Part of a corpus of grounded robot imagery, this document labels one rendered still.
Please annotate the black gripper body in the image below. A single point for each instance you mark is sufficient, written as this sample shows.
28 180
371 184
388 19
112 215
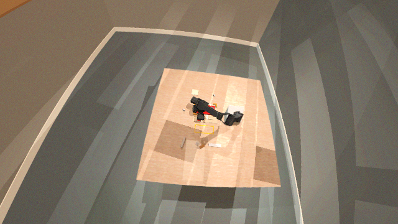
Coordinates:
201 115

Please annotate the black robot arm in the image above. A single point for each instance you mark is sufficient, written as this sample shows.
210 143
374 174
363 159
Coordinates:
203 106

